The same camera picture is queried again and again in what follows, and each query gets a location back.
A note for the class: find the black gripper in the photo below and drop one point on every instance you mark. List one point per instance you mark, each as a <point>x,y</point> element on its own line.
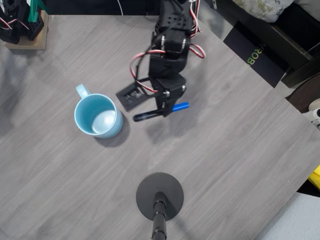
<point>172,89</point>

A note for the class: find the blue capped marker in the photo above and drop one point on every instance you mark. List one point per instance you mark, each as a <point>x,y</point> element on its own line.
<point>181,107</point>

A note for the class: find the light blue mug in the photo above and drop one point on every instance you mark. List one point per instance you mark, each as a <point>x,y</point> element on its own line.
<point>85,115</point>

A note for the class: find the black box with green letters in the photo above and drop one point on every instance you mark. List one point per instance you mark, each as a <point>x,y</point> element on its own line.
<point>240,42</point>

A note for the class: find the camouflage pillow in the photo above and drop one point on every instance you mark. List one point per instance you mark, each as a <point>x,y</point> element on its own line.
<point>262,10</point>

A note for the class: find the dark round chair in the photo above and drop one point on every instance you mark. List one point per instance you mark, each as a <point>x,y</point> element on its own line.
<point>305,97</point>

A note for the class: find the white gadget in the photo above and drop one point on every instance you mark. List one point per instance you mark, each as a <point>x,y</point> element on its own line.
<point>315,103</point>

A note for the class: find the wooden base board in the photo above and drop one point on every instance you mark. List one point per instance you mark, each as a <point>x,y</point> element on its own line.
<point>25,46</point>

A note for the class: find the green clamp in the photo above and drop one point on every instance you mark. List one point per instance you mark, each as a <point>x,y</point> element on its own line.
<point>33,13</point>

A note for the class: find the yellow object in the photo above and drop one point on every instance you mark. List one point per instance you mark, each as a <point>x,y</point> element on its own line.
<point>316,177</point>

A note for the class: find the light grey bedding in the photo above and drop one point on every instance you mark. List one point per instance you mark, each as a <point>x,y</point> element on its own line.
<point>300,220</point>

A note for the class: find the grey cushion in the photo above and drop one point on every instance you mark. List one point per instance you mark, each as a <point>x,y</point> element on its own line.
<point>310,3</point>

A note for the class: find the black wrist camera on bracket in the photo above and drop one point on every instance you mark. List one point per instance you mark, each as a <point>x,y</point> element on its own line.
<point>130,97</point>

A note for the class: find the black round-base camera stand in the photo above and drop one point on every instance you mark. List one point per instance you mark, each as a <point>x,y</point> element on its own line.
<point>150,190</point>

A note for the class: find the dark furniture frame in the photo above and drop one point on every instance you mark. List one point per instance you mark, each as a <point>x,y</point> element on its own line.
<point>295,50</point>

